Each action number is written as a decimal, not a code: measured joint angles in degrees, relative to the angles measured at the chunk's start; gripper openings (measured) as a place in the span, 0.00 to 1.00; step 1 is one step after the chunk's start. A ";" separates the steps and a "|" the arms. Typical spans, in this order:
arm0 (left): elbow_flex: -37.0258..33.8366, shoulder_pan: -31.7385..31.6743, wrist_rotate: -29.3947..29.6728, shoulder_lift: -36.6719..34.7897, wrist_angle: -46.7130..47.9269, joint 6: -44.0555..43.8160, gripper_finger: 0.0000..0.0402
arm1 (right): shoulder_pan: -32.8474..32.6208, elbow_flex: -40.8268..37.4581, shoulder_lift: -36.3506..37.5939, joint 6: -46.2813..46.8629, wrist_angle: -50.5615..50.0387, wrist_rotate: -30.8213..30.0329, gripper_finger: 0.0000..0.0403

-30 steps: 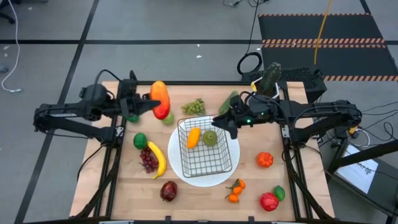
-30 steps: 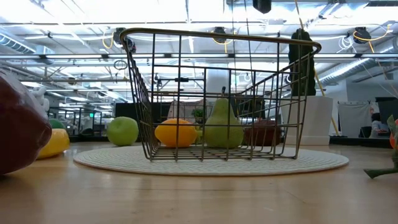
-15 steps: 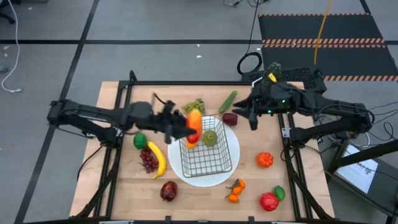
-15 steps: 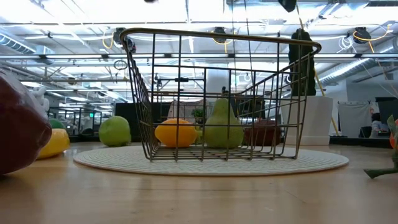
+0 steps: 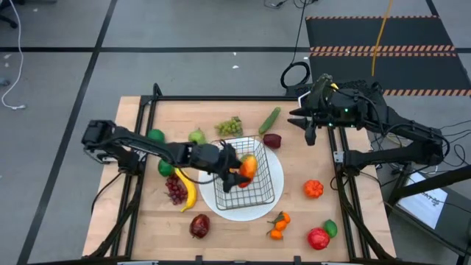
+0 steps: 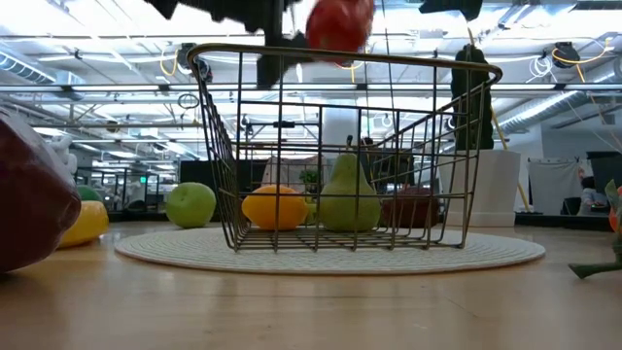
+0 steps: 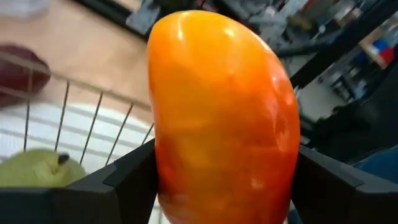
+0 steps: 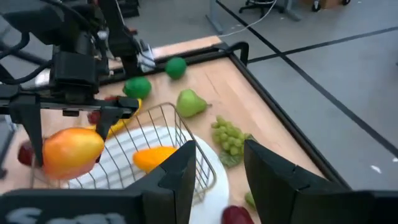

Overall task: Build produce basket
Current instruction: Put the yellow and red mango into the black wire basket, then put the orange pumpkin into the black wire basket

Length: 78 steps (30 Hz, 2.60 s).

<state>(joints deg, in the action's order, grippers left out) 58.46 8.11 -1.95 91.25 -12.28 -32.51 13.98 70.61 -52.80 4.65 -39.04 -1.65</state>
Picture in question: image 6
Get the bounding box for black monitor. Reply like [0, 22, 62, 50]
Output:
[585, 151, 622, 195]

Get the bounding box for green lime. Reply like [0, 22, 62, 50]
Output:
[75, 185, 103, 203]

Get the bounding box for yellow cable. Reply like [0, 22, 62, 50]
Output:
[466, 26, 531, 211]

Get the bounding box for tangerine sprig with leaves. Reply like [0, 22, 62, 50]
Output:
[569, 178, 622, 281]

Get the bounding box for white round woven placemat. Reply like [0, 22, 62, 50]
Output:
[114, 226, 546, 277]

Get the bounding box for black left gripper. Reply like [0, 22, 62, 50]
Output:
[144, 0, 313, 89]

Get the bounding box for small green pear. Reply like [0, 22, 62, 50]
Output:
[318, 135, 383, 233]

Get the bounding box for gold wire basket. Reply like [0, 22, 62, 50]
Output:
[187, 42, 503, 254]

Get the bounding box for black cabinet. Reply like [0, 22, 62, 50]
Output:
[178, 159, 268, 215]

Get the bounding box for ceiling cable reel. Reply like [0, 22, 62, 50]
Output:
[175, 42, 215, 84]
[552, 41, 582, 69]

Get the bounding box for large green pear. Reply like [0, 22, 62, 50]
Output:
[164, 181, 218, 229]

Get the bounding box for white robot figure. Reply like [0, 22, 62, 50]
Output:
[46, 133, 79, 189]

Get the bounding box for white hanging cloth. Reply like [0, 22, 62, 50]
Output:
[527, 157, 584, 215]

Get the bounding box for red orange mango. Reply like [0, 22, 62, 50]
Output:
[304, 0, 376, 67]

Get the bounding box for small potted plant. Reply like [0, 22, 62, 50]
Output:
[298, 168, 322, 194]

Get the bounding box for yellow orange mango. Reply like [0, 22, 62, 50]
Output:
[241, 184, 310, 231]

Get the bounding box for dark red apple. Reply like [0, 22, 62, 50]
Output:
[381, 187, 441, 229]
[0, 107, 83, 274]

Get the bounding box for person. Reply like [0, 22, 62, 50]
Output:
[576, 167, 611, 216]
[359, 135, 414, 195]

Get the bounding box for yellow banana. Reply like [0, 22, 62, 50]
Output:
[57, 199, 111, 249]

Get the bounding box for white plant pot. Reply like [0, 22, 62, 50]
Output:
[438, 149, 522, 228]

